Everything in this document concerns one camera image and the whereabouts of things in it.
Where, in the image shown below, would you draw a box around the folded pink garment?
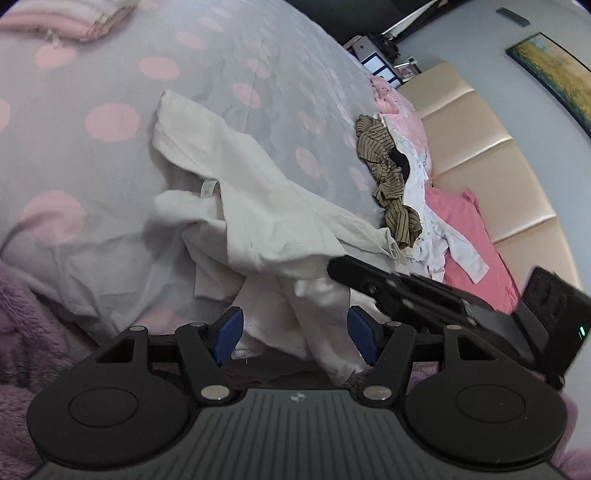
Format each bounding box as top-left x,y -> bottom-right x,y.
1,0 -> 137,42

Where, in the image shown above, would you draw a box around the purple fleece sleeve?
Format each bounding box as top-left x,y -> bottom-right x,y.
1,265 -> 97,479

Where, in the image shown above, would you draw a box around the pink pillow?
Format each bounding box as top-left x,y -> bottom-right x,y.
370,76 -> 432,178

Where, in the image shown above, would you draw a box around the grey pink-dotted bed cover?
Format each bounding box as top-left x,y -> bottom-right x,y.
1,1 -> 382,343

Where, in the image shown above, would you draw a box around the white bedside cabinet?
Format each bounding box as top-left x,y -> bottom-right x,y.
345,36 -> 403,89

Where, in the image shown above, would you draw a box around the picture frame on cabinet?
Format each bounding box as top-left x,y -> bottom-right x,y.
394,57 -> 422,83

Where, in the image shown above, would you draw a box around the white printed garment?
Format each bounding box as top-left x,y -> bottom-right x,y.
380,114 -> 489,283

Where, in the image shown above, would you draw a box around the framed landscape painting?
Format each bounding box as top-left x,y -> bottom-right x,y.
506,32 -> 591,135

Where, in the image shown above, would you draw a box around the pink crumpled garment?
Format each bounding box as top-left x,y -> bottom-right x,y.
426,186 -> 520,313

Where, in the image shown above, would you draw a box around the folded white garment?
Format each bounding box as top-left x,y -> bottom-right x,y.
59,0 -> 138,24

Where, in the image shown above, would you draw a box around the beige padded headboard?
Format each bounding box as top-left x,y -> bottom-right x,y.
399,62 -> 583,288

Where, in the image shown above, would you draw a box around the brown striped garment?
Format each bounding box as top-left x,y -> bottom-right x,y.
356,114 -> 423,249

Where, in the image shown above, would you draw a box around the cream white long-sleeve shirt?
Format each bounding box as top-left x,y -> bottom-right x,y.
152,91 -> 403,384

